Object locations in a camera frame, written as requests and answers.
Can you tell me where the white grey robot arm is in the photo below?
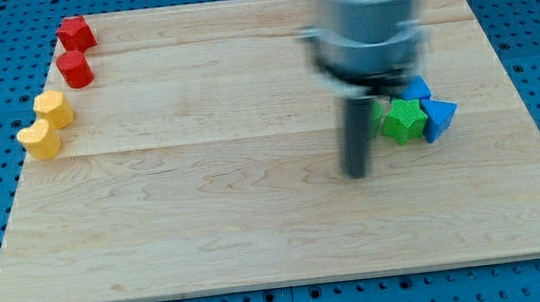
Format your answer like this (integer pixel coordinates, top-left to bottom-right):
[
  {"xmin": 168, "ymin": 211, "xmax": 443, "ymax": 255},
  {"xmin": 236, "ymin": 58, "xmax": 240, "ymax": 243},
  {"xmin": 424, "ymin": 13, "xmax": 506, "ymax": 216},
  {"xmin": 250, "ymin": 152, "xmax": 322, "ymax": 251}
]
[{"xmin": 301, "ymin": 0, "xmax": 425, "ymax": 99}]

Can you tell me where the blue triangle block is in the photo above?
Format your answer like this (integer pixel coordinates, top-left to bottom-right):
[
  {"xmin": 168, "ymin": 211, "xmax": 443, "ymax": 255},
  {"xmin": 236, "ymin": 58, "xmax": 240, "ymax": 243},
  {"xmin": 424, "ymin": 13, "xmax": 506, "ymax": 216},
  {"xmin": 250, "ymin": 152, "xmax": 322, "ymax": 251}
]
[{"xmin": 420, "ymin": 99, "xmax": 458, "ymax": 143}]

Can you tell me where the wooden board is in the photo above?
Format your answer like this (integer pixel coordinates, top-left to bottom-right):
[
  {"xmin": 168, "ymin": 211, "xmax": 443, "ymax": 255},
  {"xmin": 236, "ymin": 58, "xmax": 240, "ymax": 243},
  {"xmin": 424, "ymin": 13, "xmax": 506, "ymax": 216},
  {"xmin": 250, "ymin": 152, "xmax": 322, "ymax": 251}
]
[{"xmin": 0, "ymin": 0, "xmax": 540, "ymax": 302}]

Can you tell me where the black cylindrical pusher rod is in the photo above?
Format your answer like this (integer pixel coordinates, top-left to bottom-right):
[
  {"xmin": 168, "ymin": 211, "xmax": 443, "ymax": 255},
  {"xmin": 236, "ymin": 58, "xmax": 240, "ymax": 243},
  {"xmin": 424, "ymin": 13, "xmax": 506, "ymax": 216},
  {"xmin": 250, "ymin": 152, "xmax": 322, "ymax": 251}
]
[{"xmin": 341, "ymin": 97, "xmax": 373, "ymax": 179}]

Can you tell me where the green block behind rod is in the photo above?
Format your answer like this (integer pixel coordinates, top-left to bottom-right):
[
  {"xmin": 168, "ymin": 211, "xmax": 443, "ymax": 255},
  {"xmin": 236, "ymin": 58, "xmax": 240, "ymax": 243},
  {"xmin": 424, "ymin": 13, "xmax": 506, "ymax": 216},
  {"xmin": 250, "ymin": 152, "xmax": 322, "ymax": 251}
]
[{"xmin": 370, "ymin": 101, "xmax": 385, "ymax": 138}]

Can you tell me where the green star block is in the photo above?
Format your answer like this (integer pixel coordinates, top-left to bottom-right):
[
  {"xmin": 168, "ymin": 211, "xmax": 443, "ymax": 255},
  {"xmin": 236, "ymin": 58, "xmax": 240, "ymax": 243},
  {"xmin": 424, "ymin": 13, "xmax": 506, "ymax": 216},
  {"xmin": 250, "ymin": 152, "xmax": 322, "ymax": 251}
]
[{"xmin": 381, "ymin": 98, "xmax": 428, "ymax": 145}]

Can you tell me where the blue cube block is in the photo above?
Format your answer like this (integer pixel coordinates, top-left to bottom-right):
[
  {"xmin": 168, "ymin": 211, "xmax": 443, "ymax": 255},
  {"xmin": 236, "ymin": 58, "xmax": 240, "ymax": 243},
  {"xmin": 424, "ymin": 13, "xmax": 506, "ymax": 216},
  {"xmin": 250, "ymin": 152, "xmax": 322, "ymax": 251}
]
[{"xmin": 399, "ymin": 75, "xmax": 432, "ymax": 100}]

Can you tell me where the red cylinder block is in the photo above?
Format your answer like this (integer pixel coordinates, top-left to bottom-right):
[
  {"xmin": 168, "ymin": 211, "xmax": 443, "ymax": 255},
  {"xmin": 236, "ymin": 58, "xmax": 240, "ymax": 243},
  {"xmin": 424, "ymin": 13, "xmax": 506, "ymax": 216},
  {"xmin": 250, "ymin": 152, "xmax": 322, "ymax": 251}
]
[{"xmin": 55, "ymin": 51, "xmax": 94, "ymax": 89}]

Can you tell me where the yellow hexagon block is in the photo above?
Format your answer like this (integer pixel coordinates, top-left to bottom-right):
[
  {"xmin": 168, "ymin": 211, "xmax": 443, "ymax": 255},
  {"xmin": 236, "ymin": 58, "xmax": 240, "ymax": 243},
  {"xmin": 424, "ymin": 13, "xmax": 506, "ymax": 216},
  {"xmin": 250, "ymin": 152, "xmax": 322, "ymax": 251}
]
[{"xmin": 33, "ymin": 90, "xmax": 75, "ymax": 130}]

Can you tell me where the yellow heart block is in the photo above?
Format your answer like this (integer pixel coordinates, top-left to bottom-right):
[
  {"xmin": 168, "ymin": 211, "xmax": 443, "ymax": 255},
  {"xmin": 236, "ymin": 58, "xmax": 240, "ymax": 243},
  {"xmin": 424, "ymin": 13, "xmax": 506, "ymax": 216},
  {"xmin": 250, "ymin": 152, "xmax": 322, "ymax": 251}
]
[{"xmin": 16, "ymin": 118, "xmax": 62, "ymax": 160}]

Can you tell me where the red star block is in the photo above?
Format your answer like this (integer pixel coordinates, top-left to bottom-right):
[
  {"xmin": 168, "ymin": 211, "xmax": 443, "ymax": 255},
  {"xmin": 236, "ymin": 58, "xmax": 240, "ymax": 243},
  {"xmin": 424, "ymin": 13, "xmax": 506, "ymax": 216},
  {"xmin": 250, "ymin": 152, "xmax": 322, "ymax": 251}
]
[{"xmin": 56, "ymin": 15, "xmax": 97, "ymax": 52}]

